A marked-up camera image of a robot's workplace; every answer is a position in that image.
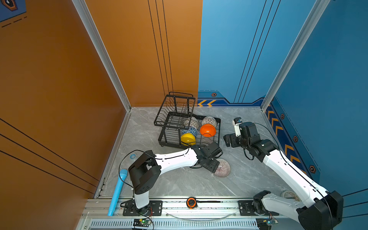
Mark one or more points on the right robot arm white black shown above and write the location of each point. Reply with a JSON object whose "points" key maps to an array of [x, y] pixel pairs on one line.
{"points": [[317, 209]]}

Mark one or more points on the left green circuit board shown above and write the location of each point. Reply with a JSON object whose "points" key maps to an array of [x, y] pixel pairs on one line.
{"points": [[142, 224]]}

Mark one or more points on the right green circuit board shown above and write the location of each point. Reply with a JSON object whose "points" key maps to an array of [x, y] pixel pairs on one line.
{"points": [[266, 223]]}

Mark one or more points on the orange black tape measure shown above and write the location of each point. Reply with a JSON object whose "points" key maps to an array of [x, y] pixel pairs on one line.
{"points": [[191, 203]]}

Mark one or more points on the yellow bowl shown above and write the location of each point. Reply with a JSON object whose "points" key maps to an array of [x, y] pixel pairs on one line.
{"points": [[188, 139]]}

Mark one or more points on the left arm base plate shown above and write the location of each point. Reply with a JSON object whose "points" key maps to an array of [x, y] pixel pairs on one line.
{"points": [[154, 208]]}

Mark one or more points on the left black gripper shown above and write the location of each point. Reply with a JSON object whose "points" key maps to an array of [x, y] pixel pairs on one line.
{"points": [[214, 166]]}

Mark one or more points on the clear tape roll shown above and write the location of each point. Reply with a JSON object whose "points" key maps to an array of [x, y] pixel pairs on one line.
{"points": [[290, 195]]}

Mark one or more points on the brown floral patterned bowl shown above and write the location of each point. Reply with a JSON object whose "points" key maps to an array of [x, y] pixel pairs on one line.
{"points": [[191, 121]]}

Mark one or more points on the black wire dish rack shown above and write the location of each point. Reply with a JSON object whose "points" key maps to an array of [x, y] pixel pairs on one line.
{"points": [[175, 116]]}

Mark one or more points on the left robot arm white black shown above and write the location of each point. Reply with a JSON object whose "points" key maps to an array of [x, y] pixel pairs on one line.
{"points": [[145, 171]]}

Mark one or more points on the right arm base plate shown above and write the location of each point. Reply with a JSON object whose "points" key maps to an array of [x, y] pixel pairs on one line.
{"points": [[246, 208]]}

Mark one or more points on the green circuit board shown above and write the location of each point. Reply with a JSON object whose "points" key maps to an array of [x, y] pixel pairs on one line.
{"points": [[142, 224], [266, 223]]}

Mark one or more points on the blue triangle patterned bowl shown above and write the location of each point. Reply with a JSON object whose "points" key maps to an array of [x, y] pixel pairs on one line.
{"points": [[192, 130]]}

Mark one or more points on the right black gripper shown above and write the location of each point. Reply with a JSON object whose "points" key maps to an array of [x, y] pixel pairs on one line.
{"points": [[232, 137]]}

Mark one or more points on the orange bowl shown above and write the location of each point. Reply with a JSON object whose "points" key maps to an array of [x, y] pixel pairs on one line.
{"points": [[208, 130]]}

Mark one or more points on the blue cylinder tube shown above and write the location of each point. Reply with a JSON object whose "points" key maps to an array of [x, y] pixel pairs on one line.
{"points": [[113, 204]]}

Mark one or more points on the pink striped bowl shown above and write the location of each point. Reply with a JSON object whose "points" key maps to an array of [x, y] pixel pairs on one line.
{"points": [[223, 169]]}

